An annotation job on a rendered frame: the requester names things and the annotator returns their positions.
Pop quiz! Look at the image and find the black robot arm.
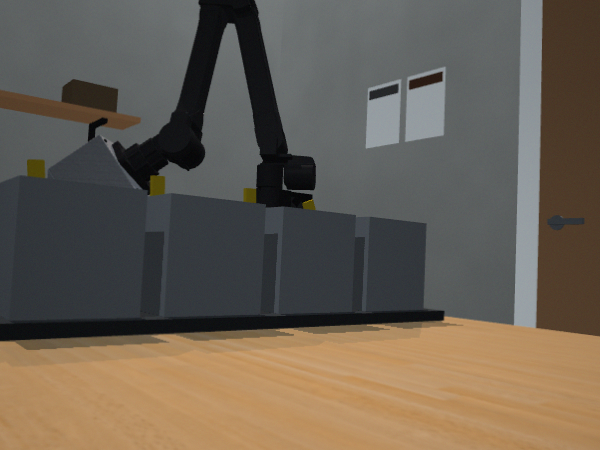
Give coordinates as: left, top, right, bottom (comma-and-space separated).
112, 0, 316, 209

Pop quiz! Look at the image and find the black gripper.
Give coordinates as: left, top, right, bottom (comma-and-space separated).
256, 187, 282, 208

